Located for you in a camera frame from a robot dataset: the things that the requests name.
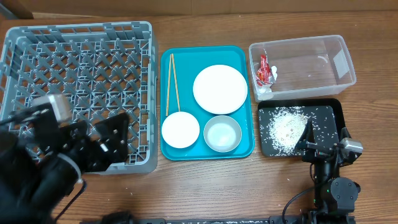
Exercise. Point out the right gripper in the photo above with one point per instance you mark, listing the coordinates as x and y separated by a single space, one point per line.
305 142

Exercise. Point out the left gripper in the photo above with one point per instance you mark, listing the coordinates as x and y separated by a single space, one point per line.
117 148

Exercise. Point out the pile of white rice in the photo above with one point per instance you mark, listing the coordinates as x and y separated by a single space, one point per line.
281 127

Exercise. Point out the pink small bowl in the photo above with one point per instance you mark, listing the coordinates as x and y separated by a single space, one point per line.
180 130

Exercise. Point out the red snack wrapper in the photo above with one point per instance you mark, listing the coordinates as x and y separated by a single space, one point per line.
266 75

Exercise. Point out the wooden chopstick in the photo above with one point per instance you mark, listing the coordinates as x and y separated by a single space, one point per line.
175 81
168 86

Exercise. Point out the grey bowl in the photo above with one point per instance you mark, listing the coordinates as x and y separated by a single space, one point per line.
222 133

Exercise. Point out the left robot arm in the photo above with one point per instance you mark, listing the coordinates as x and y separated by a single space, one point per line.
41 162

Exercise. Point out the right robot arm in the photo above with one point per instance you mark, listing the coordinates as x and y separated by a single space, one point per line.
334 195

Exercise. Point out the clear plastic waste bin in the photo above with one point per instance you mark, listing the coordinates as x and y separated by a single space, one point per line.
306 67

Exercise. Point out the black rectangular tray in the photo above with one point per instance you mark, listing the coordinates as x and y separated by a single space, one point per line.
333 103

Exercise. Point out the grey plastic dish rack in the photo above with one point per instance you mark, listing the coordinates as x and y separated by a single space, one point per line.
103 69

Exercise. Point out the teal plastic serving tray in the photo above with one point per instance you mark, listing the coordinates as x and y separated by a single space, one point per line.
189 62

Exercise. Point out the white round plate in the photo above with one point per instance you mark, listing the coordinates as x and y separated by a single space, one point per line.
220 89

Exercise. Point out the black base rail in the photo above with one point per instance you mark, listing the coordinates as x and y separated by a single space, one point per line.
128 218

